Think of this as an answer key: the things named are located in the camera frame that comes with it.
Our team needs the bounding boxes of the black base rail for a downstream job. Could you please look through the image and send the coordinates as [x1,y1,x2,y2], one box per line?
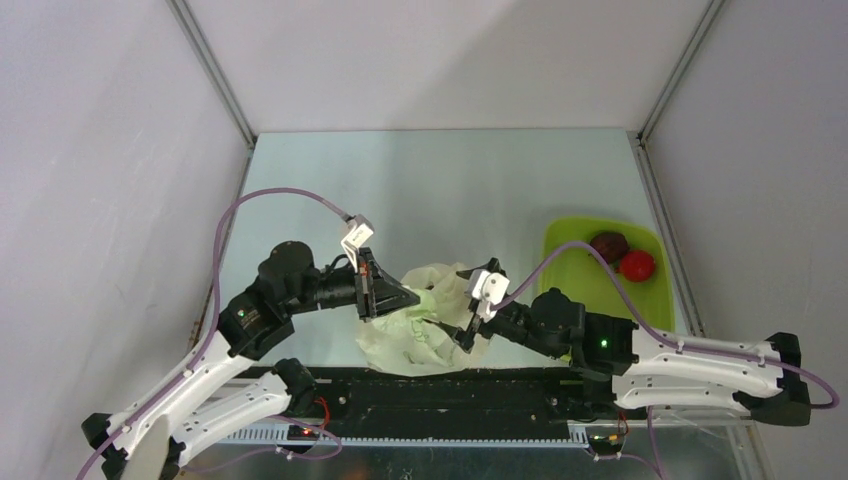
[261,361,647,446]

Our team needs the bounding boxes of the red fake fruit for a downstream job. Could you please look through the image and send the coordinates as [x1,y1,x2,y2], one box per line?
[618,250,656,283]

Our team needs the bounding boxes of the pale green plastic bag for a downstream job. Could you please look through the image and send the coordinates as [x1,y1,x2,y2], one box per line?
[355,263,490,377]

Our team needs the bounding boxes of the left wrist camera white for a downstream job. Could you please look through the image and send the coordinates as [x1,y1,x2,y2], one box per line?
[340,214,375,269]

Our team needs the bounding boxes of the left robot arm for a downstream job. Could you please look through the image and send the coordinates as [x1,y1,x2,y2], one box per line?
[81,241,420,479]

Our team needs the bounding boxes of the green plastic tray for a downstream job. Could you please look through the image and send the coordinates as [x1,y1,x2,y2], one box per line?
[536,216,676,332]

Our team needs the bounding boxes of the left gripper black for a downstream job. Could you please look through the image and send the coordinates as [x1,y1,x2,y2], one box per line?
[283,247,420,322]

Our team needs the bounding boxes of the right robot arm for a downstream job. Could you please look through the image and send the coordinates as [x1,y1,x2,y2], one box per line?
[451,259,812,427]

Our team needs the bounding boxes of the aluminium frame post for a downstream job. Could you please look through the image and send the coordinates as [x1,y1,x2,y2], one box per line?
[166,0,258,150]
[638,0,727,143]

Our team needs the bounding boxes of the left aluminium frame post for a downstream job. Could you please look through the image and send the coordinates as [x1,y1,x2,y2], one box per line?
[166,0,258,150]

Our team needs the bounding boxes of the right aluminium frame post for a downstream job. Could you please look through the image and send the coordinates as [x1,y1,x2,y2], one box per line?
[638,0,727,143]

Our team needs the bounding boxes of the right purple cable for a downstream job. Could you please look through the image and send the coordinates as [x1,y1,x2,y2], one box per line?
[493,241,841,411]

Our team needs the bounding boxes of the dark brown fake fruit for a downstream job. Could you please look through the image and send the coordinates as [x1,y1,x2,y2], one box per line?
[589,231,631,265]

